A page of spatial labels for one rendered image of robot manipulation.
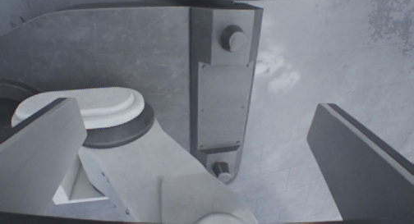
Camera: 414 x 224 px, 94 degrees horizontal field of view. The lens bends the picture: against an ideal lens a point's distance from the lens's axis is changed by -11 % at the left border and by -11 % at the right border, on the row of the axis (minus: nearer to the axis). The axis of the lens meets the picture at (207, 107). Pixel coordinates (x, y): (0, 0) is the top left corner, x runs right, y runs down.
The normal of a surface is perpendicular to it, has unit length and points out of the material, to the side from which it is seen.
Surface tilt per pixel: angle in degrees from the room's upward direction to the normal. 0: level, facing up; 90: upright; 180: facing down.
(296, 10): 0
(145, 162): 90
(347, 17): 0
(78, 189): 90
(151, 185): 90
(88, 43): 0
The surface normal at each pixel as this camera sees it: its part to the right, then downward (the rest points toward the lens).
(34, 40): 0.21, 0.51
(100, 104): 0.03, -0.86
